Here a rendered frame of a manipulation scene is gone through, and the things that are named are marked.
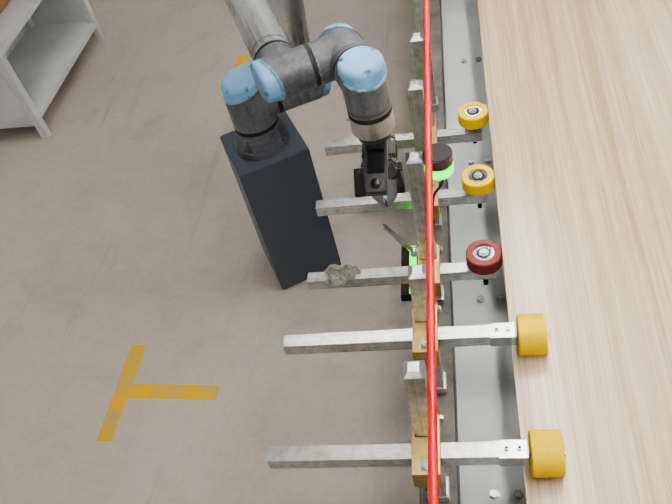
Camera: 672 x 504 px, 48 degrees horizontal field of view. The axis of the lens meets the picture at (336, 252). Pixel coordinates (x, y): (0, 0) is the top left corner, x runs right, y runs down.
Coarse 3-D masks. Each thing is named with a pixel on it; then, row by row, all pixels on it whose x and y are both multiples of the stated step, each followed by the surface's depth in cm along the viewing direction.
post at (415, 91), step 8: (416, 80) 170; (408, 88) 169; (416, 88) 169; (408, 96) 170; (416, 96) 170; (416, 104) 172; (416, 112) 174; (416, 120) 175; (416, 128) 177; (424, 128) 177; (416, 136) 179; (424, 136) 179; (416, 144) 181; (424, 144) 181
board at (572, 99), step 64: (512, 0) 232; (576, 0) 226; (640, 0) 220; (512, 64) 211; (576, 64) 206; (640, 64) 201; (512, 128) 193; (576, 128) 189; (640, 128) 185; (512, 192) 179; (576, 192) 175; (640, 192) 171; (512, 256) 166; (576, 256) 162; (640, 256) 159; (512, 320) 155; (576, 320) 152; (640, 320) 149; (576, 384) 142; (640, 384) 140; (576, 448) 134; (640, 448) 132
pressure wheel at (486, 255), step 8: (480, 240) 170; (488, 240) 169; (472, 248) 169; (480, 248) 169; (488, 248) 168; (496, 248) 167; (472, 256) 167; (480, 256) 167; (488, 256) 167; (496, 256) 166; (472, 264) 166; (480, 264) 165; (488, 264) 165; (496, 264) 165; (480, 272) 167; (488, 272) 166
